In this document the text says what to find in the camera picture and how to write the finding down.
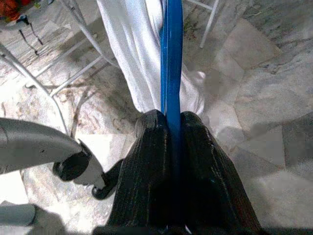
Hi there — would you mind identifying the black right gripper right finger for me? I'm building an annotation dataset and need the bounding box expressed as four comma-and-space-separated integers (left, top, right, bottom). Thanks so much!
179, 111, 262, 231

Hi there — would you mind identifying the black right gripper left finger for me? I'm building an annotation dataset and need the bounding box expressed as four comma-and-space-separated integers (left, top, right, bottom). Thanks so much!
107, 109, 172, 228

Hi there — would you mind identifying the blue plastic hanger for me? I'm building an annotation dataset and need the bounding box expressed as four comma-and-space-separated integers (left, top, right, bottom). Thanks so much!
159, 0, 184, 228

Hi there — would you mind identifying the white cotton garment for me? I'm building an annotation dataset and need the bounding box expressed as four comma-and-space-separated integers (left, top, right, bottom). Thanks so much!
96, 0, 211, 123

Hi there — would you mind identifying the white folding table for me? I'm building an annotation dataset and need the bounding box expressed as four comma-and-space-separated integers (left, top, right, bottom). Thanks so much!
0, 0, 221, 134

